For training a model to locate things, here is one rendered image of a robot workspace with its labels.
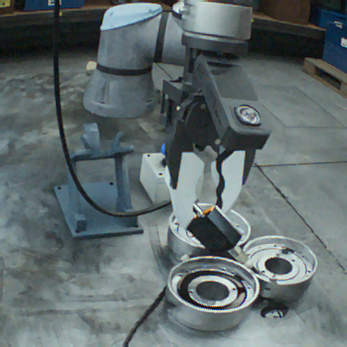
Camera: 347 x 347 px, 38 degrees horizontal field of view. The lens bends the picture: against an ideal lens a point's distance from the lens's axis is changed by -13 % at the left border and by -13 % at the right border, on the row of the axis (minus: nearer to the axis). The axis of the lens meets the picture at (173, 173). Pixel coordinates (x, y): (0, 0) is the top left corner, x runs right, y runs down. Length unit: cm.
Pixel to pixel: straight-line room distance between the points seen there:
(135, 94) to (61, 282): 52
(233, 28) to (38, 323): 38
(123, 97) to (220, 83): 56
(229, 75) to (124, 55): 53
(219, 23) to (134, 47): 52
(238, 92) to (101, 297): 28
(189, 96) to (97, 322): 26
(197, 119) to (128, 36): 50
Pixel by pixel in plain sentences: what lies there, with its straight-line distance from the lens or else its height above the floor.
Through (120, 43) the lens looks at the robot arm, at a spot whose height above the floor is 95.
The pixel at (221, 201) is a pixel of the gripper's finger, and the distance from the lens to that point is 60.
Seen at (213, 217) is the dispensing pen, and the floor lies 91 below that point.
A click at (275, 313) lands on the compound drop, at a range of 64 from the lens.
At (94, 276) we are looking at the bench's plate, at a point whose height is 80.
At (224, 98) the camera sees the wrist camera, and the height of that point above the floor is 105.
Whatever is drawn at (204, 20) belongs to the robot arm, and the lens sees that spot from 54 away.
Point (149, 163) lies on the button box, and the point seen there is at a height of 84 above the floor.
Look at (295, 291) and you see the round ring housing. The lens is 65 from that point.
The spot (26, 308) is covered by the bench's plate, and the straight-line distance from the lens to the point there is 60.
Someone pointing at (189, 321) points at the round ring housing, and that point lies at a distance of 59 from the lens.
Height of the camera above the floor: 122
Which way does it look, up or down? 28 degrees down
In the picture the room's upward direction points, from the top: 8 degrees clockwise
